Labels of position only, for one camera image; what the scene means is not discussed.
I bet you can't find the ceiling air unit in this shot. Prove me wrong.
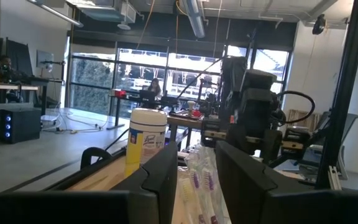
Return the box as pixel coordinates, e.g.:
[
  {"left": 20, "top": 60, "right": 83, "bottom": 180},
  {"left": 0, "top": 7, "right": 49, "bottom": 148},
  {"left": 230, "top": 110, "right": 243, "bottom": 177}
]
[{"left": 79, "top": 0, "right": 136, "bottom": 24}]

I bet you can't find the wooden office desk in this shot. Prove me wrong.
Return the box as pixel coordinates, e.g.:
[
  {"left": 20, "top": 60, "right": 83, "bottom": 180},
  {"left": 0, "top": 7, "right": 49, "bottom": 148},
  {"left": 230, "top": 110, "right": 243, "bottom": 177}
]
[{"left": 0, "top": 81, "right": 48, "bottom": 116}]

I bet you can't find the wooden workbench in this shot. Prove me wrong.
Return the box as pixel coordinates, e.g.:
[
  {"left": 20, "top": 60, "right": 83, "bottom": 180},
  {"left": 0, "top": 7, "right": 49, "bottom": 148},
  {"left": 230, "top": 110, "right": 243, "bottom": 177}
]
[{"left": 166, "top": 115, "right": 205, "bottom": 129}]

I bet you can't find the black laptop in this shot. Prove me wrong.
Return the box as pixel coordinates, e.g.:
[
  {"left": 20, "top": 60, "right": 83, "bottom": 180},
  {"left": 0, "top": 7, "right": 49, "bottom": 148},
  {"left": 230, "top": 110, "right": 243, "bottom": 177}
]
[{"left": 139, "top": 90, "right": 156, "bottom": 103}]

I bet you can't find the black standing desk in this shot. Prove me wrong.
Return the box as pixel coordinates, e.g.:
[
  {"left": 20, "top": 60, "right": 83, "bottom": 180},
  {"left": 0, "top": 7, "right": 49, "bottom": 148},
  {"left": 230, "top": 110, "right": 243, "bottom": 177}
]
[{"left": 108, "top": 93, "right": 180, "bottom": 131}]

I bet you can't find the black mounted camera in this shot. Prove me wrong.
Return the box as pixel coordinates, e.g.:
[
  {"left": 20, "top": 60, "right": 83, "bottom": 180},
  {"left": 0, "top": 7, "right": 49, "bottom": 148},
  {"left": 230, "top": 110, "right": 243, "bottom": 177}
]
[{"left": 311, "top": 14, "right": 328, "bottom": 35}]

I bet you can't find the black computer tower with lights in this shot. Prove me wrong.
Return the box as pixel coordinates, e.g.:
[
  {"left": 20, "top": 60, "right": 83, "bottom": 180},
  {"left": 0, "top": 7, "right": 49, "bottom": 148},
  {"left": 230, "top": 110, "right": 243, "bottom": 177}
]
[{"left": 0, "top": 108, "right": 42, "bottom": 144}]

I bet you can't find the wooden pallet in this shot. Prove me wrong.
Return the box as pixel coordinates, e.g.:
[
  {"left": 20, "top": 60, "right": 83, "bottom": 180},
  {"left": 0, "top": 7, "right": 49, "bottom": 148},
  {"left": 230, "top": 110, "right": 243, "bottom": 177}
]
[{"left": 286, "top": 108, "right": 321, "bottom": 131}]

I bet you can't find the grey ceiling pipe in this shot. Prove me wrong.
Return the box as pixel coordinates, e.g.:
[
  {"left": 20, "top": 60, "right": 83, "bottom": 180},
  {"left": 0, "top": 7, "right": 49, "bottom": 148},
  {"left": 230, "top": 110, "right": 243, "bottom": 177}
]
[{"left": 183, "top": 0, "right": 206, "bottom": 39}]

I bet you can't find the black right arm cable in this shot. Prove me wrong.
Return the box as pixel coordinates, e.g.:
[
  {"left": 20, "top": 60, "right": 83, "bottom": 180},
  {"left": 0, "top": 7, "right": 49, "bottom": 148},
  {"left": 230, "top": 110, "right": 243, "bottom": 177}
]
[{"left": 275, "top": 90, "right": 316, "bottom": 125}]

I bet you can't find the black rig frame post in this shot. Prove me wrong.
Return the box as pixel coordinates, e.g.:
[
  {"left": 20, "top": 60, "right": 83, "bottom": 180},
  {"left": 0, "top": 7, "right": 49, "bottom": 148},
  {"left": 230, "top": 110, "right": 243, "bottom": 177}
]
[{"left": 314, "top": 0, "right": 358, "bottom": 190}]

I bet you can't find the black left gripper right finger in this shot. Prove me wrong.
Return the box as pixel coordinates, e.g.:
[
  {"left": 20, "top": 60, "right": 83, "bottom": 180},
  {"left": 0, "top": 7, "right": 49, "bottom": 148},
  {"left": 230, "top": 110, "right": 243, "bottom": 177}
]
[{"left": 215, "top": 140, "right": 358, "bottom": 224}]

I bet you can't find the grey office chair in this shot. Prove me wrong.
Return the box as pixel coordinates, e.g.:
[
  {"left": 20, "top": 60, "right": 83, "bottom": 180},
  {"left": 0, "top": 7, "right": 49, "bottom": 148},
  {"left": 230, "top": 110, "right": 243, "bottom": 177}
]
[{"left": 300, "top": 112, "right": 358, "bottom": 180}]

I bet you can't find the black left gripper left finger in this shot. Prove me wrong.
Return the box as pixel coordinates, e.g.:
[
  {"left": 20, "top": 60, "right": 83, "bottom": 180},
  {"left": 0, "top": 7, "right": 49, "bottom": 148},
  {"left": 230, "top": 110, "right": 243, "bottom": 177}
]
[{"left": 0, "top": 141, "right": 178, "bottom": 224}]

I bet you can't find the red tray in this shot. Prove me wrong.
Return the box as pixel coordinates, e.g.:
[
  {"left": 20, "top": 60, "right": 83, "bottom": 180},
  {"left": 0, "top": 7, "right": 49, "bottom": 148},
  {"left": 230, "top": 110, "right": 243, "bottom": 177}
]
[{"left": 178, "top": 109, "right": 204, "bottom": 121}]

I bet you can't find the purple toothbrush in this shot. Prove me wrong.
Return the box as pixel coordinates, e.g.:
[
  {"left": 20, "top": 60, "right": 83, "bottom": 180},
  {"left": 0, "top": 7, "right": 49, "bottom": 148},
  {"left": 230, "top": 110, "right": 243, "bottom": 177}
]
[{"left": 199, "top": 147, "right": 229, "bottom": 224}]

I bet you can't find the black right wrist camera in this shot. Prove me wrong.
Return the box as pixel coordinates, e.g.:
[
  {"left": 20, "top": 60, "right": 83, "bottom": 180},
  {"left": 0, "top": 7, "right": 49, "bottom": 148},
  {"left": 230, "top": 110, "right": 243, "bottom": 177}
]
[{"left": 246, "top": 70, "right": 278, "bottom": 93}]

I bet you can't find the monitor on arm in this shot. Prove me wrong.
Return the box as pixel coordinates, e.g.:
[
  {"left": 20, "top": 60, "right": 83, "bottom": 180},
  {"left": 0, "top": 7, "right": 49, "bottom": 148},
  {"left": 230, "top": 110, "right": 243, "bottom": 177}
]
[{"left": 36, "top": 50, "right": 55, "bottom": 70}]

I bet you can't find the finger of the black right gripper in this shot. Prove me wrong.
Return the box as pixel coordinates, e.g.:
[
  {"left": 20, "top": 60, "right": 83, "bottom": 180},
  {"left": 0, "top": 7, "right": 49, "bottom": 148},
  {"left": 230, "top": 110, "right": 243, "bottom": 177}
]
[
  {"left": 228, "top": 124, "right": 257, "bottom": 153},
  {"left": 261, "top": 130, "right": 283, "bottom": 164}
]

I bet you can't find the white yellow Lysol wipes canister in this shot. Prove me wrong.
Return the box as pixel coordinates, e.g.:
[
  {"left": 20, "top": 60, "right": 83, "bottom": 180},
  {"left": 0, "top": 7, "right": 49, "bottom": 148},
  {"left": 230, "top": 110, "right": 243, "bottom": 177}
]
[{"left": 124, "top": 108, "right": 168, "bottom": 178}]

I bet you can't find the black curved clamp handle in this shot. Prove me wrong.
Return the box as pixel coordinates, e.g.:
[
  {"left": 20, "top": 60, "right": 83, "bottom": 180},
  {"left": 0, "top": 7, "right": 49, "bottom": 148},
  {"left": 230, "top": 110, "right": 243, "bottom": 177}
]
[{"left": 80, "top": 147, "right": 114, "bottom": 171}]

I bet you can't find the silver aluminium extrusion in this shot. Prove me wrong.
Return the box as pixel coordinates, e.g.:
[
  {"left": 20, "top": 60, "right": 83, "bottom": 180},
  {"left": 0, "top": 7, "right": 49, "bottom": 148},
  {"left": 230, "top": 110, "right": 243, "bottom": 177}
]
[{"left": 327, "top": 165, "right": 343, "bottom": 191}]

